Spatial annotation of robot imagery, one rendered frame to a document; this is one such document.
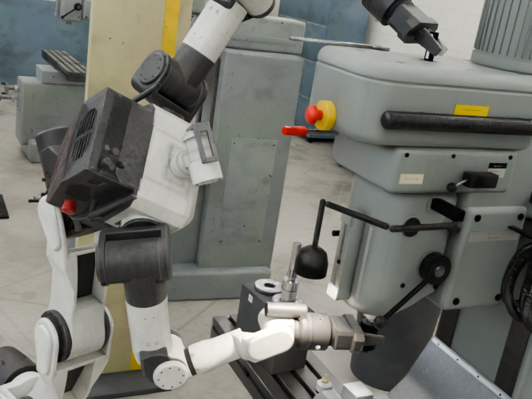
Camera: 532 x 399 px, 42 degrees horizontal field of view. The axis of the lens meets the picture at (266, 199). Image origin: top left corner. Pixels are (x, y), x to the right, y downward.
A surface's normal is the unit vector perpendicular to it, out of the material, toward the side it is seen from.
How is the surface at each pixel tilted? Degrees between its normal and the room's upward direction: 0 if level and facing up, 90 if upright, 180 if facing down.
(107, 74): 90
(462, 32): 90
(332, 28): 90
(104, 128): 59
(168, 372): 97
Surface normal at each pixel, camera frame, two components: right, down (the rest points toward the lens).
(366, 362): -0.71, 0.18
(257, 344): 0.18, 0.30
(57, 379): 0.69, 0.43
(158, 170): 0.68, -0.24
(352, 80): -0.89, 0.01
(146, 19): 0.43, 0.34
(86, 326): 0.73, 0.15
